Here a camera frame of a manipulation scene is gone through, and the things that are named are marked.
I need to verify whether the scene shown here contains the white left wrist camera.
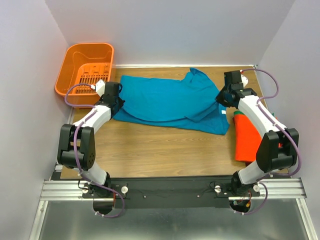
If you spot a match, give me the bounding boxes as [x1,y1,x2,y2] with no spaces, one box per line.
[90,79,106,97]

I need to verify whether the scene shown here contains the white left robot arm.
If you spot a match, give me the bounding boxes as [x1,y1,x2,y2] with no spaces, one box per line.
[57,79,125,198]

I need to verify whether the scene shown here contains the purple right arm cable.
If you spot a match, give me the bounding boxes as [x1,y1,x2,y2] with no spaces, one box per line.
[232,68,302,216]

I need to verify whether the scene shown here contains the black mounting base plate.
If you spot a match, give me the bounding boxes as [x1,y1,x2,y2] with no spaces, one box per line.
[81,175,260,209]

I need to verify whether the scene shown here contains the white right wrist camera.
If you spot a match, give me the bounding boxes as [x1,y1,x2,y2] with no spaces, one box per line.
[240,70,249,88]

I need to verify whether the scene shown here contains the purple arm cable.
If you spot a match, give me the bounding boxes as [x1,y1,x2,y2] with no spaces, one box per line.
[64,83,127,219]
[232,68,302,216]

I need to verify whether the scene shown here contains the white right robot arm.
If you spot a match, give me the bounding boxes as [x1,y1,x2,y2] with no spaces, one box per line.
[215,70,302,196]

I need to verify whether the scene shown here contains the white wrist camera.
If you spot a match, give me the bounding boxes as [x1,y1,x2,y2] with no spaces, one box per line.
[90,79,106,97]
[240,70,249,88]

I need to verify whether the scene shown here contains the green folded t-shirt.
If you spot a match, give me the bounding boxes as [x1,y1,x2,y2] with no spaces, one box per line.
[233,110,244,116]

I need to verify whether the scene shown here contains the blue t-shirt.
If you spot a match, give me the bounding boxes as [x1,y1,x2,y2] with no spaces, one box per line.
[114,68,230,135]

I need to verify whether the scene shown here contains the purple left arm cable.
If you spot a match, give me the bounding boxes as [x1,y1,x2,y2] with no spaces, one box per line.
[64,83,127,219]

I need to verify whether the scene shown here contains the orange folded t-shirt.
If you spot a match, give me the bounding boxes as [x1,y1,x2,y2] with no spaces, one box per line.
[233,114,262,165]

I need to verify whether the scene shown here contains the orange plastic basket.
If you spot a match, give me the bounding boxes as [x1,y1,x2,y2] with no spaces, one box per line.
[55,42,116,97]

